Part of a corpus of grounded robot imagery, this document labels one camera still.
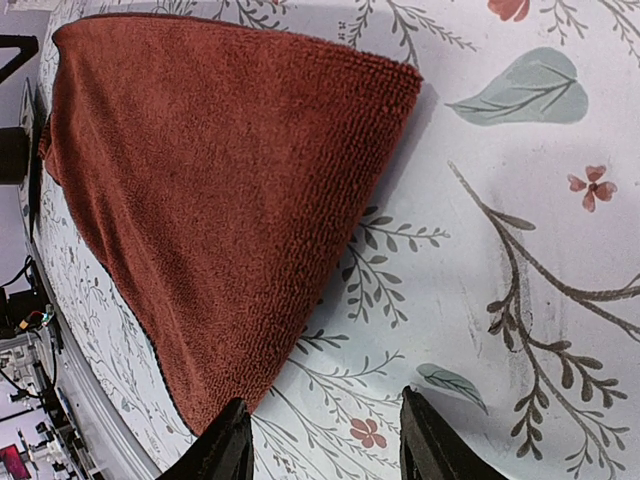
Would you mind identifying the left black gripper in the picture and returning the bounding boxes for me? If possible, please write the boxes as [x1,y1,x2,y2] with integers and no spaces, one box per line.
[0,34,39,185]

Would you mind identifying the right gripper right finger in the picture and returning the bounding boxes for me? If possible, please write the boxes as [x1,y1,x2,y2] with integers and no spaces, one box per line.
[400,386,507,480]

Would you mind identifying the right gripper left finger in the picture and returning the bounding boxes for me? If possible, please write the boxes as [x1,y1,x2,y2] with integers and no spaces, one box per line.
[159,398,254,480]

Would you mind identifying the dark red towel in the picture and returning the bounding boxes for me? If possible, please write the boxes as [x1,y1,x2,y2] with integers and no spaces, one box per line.
[42,14,422,434]

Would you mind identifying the floral patterned table mat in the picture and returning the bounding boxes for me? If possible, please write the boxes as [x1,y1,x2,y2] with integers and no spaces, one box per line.
[49,1,639,479]

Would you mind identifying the front aluminium rail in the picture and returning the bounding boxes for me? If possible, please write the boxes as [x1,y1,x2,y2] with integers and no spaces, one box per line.
[19,239,166,480]

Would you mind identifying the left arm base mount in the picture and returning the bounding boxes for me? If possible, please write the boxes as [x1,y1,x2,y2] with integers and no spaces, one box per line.
[1,256,58,422]

